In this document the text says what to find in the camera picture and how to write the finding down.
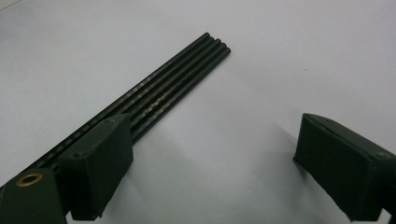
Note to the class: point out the large white table sheet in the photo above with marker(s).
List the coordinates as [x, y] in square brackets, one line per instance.
[280, 62]

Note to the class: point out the black rod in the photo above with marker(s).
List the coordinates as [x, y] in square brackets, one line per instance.
[174, 90]

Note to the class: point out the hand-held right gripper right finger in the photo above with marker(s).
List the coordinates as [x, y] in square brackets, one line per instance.
[345, 168]

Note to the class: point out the brown striped woven placemat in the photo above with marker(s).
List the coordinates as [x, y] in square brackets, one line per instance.
[6, 3]

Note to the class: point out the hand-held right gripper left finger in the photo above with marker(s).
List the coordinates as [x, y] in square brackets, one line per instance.
[96, 168]

